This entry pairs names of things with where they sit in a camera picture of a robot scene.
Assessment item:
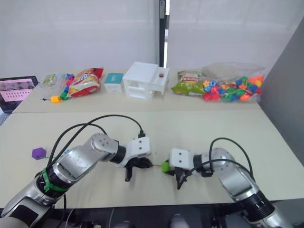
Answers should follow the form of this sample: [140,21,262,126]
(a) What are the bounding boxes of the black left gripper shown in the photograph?
[125,157,152,182]

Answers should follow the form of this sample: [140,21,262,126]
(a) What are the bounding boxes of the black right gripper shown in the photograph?
[165,158,190,178]

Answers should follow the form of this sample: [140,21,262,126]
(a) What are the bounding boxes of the purple block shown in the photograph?
[32,147,46,160]

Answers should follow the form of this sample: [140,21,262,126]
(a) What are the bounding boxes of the clear bag of coloured beads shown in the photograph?
[201,62,266,103]

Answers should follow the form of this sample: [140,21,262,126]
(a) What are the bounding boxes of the green snack bag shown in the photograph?
[171,69,206,97]

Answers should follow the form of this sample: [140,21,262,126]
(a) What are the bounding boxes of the white plastic house model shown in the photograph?
[123,61,170,102]

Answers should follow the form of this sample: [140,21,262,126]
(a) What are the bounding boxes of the teal and white box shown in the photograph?
[104,73,124,94]

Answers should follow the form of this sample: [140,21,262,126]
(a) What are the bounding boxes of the red snack bag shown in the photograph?
[68,67,105,97]

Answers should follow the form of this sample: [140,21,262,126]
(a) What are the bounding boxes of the small green printed packet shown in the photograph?
[40,73,66,88]

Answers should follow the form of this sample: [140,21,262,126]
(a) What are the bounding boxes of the grey partition panel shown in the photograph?
[258,21,304,167]

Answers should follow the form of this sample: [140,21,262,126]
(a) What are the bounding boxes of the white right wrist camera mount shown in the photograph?
[169,148,194,172]

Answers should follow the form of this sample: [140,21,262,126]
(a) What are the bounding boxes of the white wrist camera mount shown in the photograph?
[114,137,152,168]
[169,148,194,172]

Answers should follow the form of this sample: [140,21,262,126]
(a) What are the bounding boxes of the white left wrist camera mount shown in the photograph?
[114,137,152,168]

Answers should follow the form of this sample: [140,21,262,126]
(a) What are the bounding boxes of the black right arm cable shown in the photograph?
[177,137,256,190]

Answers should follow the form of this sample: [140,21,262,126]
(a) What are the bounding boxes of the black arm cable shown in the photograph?
[177,137,256,190]
[46,114,146,168]

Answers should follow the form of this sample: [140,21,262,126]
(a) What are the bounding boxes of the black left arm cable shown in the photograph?
[46,114,146,168]

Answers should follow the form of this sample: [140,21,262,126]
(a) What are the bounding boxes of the green cable tie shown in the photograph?
[42,167,69,192]

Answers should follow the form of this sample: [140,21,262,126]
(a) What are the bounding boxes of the black vertical post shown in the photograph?
[158,0,171,68]

